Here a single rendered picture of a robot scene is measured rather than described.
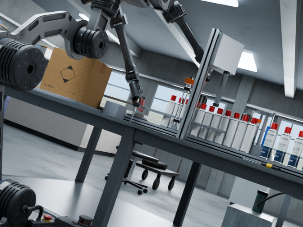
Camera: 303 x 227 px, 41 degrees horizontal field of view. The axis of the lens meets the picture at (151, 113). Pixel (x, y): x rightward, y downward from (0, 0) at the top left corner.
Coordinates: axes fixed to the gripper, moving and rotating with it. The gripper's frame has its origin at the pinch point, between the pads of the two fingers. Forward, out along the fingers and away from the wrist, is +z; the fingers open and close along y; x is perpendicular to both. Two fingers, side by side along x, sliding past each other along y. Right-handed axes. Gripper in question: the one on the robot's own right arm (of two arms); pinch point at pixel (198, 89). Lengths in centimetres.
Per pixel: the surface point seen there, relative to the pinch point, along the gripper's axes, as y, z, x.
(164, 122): 6.1, 28.4, 22.1
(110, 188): 6, 70, 64
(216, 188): 140, 118, -754
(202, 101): -2.9, 6.0, -5.9
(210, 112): -19.4, 14.3, 21.8
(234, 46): -22.6, -25.0, 29.4
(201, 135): -18.9, 28.8, 22.6
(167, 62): 381, -160, -761
